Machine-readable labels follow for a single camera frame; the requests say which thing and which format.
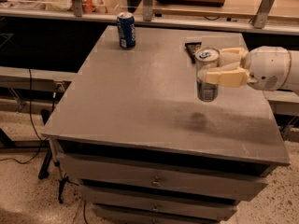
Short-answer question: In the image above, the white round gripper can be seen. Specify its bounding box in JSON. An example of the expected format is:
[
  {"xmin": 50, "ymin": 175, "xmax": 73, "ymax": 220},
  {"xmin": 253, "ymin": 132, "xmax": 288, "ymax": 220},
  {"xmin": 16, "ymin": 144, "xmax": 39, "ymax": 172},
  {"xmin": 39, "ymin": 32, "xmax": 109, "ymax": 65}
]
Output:
[{"xmin": 204, "ymin": 46, "xmax": 291, "ymax": 91}]

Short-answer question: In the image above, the silver redbull can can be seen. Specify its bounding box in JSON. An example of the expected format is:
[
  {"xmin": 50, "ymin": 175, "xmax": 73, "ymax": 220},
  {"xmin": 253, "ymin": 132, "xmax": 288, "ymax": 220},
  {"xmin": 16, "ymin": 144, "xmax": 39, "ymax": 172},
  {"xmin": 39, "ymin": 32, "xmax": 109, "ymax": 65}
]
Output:
[{"xmin": 195, "ymin": 47, "xmax": 220, "ymax": 103}]

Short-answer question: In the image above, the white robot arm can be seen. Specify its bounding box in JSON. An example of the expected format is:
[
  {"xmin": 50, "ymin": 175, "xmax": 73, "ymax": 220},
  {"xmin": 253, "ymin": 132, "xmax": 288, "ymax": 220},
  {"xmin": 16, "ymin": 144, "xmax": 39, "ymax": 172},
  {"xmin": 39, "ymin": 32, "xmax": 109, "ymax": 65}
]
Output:
[{"xmin": 198, "ymin": 46, "xmax": 299, "ymax": 94}]

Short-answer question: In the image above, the blue pepsi can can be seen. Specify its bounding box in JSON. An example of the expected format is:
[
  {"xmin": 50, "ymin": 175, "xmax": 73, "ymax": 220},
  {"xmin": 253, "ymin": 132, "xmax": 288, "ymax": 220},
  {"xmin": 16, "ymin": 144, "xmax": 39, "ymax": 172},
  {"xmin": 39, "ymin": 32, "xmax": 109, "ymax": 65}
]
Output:
[{"xmin": 117, "ymin": 12, "xmax": 135, "ymax": 49}]

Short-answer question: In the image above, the black snack bar wrapper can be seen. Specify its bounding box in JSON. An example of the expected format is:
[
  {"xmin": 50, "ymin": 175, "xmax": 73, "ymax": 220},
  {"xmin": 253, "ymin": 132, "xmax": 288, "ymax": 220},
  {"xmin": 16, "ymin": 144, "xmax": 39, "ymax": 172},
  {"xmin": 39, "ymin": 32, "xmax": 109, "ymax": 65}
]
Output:
[{"xmin": 185, "ymin": 42, "xmax": 202, "ymax": 63}]

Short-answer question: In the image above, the grey drawer cabinet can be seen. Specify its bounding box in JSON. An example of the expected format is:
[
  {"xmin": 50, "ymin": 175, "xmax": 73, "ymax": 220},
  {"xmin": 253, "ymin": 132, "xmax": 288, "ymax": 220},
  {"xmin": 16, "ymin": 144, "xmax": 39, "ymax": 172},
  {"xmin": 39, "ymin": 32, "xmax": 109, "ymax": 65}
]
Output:
[{"xmin": 44, "ymin": 26, "xmax": 290, "ymax": 224}]

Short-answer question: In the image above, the brass top drawer knob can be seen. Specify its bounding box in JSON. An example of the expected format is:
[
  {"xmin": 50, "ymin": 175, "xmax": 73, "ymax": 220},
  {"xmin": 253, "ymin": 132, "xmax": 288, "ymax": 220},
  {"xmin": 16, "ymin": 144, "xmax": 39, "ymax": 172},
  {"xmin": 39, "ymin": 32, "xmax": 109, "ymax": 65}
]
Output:
[{"xmin": 151, "ymin": 176, "xmax": 161, "ymax": 187}]

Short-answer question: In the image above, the brass drawer knob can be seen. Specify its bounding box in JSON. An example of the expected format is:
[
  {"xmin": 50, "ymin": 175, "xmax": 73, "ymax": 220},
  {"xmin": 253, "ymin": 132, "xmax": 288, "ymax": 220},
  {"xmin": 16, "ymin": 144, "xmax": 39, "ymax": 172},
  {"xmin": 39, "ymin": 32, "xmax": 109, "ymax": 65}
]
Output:
[
  {"xmin": 151, "ymin": 204, "xmax": 159, "ymax": 212},
  {"xmin": 151, "ymin": 176, "xmax": 161, "ymax": 187}
]

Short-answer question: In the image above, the brass middle drawer knob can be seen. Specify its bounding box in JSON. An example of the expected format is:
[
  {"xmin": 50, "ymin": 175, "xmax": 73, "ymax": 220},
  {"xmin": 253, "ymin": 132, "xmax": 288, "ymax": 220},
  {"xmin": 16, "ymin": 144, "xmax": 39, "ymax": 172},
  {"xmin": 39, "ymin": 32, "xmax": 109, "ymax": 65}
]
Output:
[{"xmin": 151, "ymin": 204, "xmax": 159, "ymax": 212}]

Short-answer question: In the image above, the black tripod stand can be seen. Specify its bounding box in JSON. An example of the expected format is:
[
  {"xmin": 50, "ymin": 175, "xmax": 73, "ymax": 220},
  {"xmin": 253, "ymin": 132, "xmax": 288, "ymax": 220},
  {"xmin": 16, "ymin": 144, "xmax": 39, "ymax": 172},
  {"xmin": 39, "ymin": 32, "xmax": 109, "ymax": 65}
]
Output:
[{"xmin": 38, "ymin": 138, "xmax": 69, "ymax": 203}]

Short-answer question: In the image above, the grey metal rail frame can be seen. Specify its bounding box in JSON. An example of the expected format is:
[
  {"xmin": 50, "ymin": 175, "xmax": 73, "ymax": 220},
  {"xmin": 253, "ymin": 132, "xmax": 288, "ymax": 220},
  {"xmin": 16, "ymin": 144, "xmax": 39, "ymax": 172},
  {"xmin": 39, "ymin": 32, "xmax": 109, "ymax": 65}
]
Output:
[{"xmin": 0, "ymin": 0, "xmax": 299, "ymax": 35}]

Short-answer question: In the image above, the black floor cable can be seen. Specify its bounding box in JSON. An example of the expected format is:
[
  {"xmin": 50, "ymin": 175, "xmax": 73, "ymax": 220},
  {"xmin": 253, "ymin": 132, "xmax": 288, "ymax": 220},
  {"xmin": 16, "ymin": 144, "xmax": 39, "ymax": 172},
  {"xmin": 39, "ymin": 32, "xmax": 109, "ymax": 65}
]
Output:
[{"xmin": 0, "ymin": 68, "xmax": 48, "ymax": 165}]

